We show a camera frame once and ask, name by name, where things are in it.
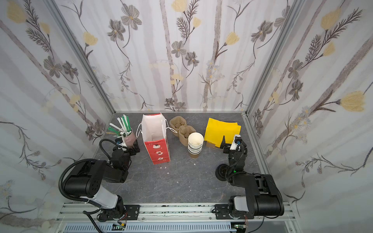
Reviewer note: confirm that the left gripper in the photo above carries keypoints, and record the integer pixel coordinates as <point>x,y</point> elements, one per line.
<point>129,148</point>

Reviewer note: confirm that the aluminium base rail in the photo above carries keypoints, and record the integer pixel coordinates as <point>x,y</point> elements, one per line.
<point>196,218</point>

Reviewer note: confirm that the brown pulp cup carrier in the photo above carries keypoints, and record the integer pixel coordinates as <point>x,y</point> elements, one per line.
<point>183,131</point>

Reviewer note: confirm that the stack of paper cups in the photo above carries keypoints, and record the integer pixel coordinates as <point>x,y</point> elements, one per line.
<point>195,144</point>

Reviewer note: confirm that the yellow napkin stack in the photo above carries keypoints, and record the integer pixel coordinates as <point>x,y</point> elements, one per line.
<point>217,130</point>

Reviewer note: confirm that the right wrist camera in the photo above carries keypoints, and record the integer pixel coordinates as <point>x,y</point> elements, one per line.
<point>238,139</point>

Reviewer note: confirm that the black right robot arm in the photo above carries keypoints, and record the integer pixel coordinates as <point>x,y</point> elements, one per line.
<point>262,197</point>

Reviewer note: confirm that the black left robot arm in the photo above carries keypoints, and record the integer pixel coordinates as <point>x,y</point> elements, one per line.
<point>82,182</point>

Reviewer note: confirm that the brown cardboard napkin holder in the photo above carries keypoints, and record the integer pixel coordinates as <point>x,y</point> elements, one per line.
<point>211,145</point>

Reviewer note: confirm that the pink straw holder cup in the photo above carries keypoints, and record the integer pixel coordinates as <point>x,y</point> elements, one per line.
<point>128,141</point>

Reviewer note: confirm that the red white paper bag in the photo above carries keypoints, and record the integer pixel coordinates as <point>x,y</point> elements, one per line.
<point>153,129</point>

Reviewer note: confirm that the stack of black lids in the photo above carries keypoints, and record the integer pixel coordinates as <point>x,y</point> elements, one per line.
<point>221,172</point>

